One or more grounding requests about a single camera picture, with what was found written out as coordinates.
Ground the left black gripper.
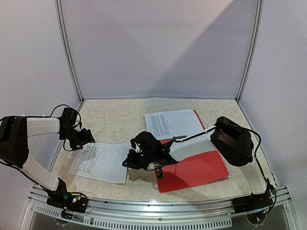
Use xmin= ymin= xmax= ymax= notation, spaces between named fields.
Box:
xmin=60 ymin=127 xmax=95 ymax=150

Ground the printed paper sheet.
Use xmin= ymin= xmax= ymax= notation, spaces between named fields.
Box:
xmin=69 ymin=143 xmax=130 ymax=184
xmin=144 ymin=109 xmax=205 ymax=140

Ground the chrome spine lever clip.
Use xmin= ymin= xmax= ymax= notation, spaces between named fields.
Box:
xmin=154 ymin=162 xmax=165 ymax=179

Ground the red file folder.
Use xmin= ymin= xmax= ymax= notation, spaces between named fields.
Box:
xmin=155 ymin=109 xmax=230 ymax=194

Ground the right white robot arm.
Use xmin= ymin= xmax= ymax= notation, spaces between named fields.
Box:
xmin=122 ymin=116 xmax=270 ymax=209

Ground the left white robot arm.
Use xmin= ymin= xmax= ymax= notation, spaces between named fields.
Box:
xmin=0 ymin=106 xmax=95 ymax=208

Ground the chrome top board clip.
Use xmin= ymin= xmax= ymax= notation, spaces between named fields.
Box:
xmin=172 ymin=135 xmax=187 ymax=140

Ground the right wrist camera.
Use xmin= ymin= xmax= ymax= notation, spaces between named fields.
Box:
xmin=130 ymin=139 xmax=142 ymax=153

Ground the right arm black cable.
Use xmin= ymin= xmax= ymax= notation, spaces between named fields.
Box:
xmin=172 ymin=124 xmax=279 ymax=211

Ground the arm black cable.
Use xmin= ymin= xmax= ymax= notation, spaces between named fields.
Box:
xmin=172 ymin=124 xmax=279 ymax=211
xmin=0 ymin=103 xmax=83 ymax=192

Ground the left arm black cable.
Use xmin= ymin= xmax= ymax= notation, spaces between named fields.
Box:
xmin=0 ymin=103 xmax=83 ymax=192

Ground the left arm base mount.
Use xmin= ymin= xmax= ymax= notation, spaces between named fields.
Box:
xmin=47 ymin=178 xmax=89 ymax=213

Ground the aluminium front rail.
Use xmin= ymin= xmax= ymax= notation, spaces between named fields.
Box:
xmin=21 ymin=186 xmax=300 ymax=230

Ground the left aluminium corner post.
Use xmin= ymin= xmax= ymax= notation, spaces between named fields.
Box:
xmin=55 ymin=0 xmax=84 ymax=103

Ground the aluminium corner post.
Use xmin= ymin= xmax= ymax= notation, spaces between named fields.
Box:
xmin=235 ymin=0 xmax=263 ymax=104
xmin=55 ymin=0 xmax=84 ymax=103

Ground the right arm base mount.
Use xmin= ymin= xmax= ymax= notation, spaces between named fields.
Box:
xmin=231 ymin=188 xmax=277 ymax=214

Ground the right aluminium corner post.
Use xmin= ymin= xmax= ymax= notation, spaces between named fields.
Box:
xmin=235 ymin=0 xmax=263 ymax=104

